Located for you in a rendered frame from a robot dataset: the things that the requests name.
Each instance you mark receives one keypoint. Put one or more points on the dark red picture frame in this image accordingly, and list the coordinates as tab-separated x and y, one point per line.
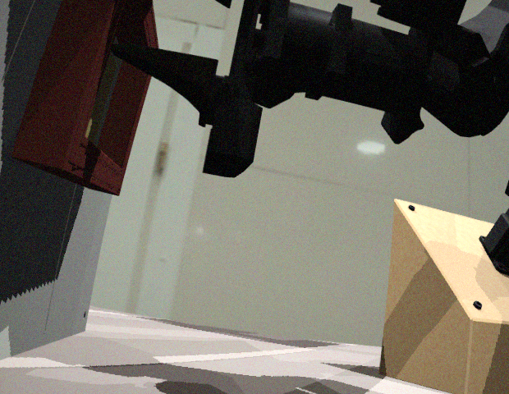
85	103

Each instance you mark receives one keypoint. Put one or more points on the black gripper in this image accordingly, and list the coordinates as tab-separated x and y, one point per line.
298	47

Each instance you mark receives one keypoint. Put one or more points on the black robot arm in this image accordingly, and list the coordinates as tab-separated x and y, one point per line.
457	73

